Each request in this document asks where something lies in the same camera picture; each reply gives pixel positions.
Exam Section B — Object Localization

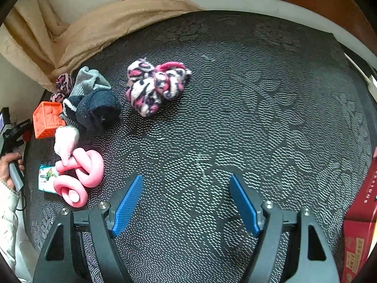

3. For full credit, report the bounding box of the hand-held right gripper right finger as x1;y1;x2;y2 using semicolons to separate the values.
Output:
230;175;340;283

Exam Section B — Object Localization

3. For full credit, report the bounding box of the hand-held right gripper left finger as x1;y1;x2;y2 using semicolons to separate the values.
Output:
32;175;144;283

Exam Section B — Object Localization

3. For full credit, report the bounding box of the pink twisty toy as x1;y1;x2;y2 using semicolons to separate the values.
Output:
53;149;105;207

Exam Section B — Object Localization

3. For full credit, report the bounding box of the red box container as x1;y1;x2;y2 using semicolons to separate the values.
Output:
342;147;377;283

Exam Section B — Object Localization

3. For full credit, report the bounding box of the person's left forearm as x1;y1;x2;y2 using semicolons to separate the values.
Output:
0;179;20;272

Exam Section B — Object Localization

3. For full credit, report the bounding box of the person's left hand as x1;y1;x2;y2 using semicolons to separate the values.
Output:
0;153;25;190

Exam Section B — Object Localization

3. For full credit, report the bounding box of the orange perforated cube crate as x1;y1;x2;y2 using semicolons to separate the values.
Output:
32;101;67;140

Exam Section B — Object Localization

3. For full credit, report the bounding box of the white fluffy sock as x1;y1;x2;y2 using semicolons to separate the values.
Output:
54;125;81;166

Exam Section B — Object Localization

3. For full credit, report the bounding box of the green white noodle packet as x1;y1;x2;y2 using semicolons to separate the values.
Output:
38;164;61;195

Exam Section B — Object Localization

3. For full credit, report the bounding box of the small pink leopard sock ball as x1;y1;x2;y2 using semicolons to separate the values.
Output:
49;74;75;103

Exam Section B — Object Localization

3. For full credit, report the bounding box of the grey knit sock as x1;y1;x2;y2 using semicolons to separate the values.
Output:
59;66;112;127

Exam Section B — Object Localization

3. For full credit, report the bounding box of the dark patterned mat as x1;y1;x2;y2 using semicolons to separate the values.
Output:
24;10;377;283

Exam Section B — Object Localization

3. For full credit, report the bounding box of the large pink leopard sock ball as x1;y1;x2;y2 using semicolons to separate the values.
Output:
126;59;192;117

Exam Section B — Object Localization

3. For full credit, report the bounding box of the beige blanket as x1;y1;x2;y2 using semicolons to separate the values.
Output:
57;0;204;71

